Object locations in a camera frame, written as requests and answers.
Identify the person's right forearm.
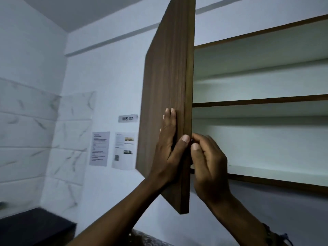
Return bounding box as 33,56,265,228
209,193,282,246

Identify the black kitchen counter unit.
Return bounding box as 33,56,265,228
0,207,77,246

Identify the dark brown wood panel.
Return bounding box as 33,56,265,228
129,229,177,246

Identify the brown wooden cabinet door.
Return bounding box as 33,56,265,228
135,0,196,215

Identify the person's left forearm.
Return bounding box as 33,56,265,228
68,178,169,246

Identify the white paper sheet with pictures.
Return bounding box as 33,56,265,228
111,132,136,171

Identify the person's right hand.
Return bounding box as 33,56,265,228
190,133,232,205

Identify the person's left hand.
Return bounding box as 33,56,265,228
148,108,191,189

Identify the white label sign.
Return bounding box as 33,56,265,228
118,114,139,123

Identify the white text paper sheet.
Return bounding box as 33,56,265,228
89,131,111,167

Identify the black bead bracelet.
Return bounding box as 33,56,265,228
261,222,294,246

